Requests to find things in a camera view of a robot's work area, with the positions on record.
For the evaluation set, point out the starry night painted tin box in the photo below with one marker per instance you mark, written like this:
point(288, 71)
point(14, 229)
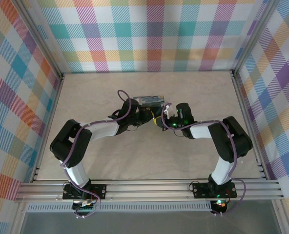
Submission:
point(149, 101)

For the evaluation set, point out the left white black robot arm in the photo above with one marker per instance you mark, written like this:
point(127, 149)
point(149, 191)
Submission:
point(72, 146)

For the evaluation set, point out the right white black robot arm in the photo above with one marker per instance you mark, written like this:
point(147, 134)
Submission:
point(232, 141)

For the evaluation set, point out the grey metal sheet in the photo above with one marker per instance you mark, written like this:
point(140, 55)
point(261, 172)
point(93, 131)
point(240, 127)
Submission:
point(147, 224)

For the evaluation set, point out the aluminium frame side rail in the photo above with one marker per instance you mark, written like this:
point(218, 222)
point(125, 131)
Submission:
point(54, 102)
point(244, 109)

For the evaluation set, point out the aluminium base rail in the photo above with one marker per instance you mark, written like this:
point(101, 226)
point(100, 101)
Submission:
point(147, 190)

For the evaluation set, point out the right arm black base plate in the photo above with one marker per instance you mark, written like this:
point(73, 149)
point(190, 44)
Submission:
point(200, 190)

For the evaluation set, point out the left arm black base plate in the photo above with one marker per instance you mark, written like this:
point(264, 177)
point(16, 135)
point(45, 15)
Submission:
point(100, 191)

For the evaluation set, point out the aluminium frame post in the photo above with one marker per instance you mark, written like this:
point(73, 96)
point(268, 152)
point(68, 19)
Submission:
point(251, 36)
point(40, 36)

